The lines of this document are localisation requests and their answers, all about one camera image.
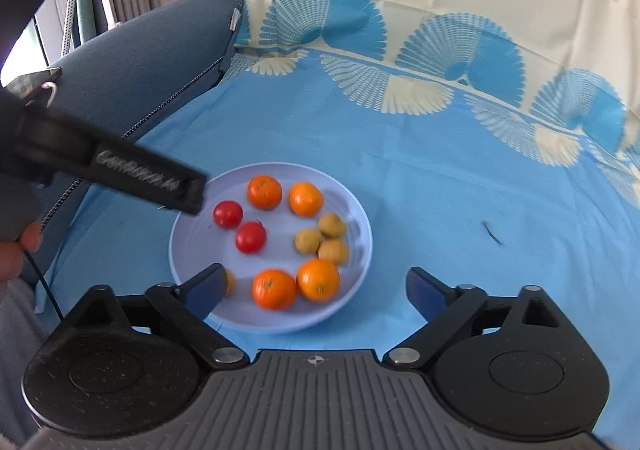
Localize thin black cable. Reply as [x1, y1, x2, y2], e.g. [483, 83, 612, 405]
[25, 250, 66, 323]

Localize person's left hand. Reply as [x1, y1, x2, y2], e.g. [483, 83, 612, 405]
[0, 221, 45, 283]

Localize small dark stem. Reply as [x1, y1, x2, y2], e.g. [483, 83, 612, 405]
[481, 220, 505, 247]

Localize small orange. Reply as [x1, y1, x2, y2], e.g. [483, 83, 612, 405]
[288, 181, 325, 218]
[296, 258, 341, 303]
[251, 269, 298, 311]
[246, 175, 284, 210]

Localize light blue plate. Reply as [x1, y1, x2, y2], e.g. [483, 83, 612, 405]
[168, 161, 373, 335]

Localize dark blue sofa armrest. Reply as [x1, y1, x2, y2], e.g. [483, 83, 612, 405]
[30, 0, 247, 288]

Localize person's grey pants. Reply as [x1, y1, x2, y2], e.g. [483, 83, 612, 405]
[0, 277, 56, 446]

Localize blue fan-print bedsheet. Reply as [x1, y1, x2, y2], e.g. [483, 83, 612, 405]
[37, 0, 640, 450]

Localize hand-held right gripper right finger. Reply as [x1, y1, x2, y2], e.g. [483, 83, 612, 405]
[382, 267, 568, 371]

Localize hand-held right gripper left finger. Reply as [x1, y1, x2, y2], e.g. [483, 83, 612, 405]
[62, 264, 249, 371]

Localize red cherry tomato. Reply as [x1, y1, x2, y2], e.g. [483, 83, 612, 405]
[213, 200, 244, 230]
[235, 221, 268, 254]

